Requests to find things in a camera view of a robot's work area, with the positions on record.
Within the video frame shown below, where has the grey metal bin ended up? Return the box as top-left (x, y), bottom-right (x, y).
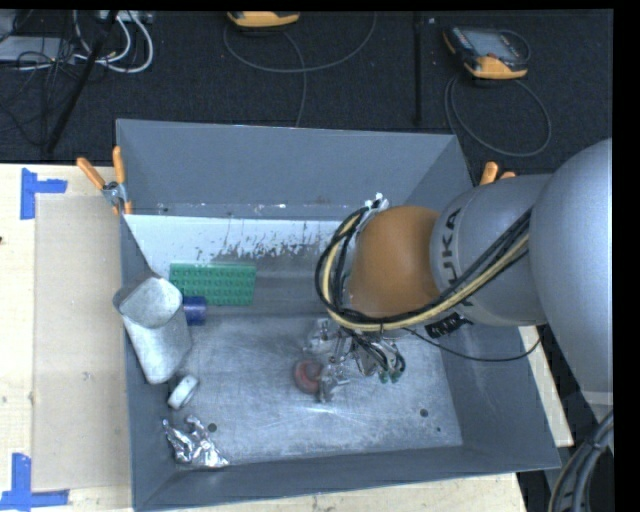
top-left (113, 118), bottom-right (562, 512)

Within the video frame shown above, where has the blue cylinder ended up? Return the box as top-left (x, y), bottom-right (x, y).
top-left (182, 295), bottom-right (208, 327)

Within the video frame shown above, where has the pale brown flat board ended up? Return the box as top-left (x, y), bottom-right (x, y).
top-left (30, 193), bottom-right (133, 494)

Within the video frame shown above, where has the red-brown ring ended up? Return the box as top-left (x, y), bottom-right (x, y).
top-left (292, 359), bottom-right (327, 394)

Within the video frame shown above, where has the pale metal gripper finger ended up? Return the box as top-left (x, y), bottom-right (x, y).
top-left (303, 319), bottom-right (346, 355)
top-left (314, 367), bottom-right (352, 404)

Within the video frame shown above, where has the pale grey cup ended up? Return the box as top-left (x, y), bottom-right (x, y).
top-left (117, 276), bottom-right (194, 386)

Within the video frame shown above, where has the green studded flat block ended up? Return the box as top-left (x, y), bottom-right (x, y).
top-left (168, 262), bottom-right (258, 308)

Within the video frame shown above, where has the crumpled silver foil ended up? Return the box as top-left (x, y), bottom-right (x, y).
top-left (160, 414), bottom-right (231, 470)

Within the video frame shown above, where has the white ring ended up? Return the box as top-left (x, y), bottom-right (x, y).
top-left (166, 374), bottom-right (201, 411)

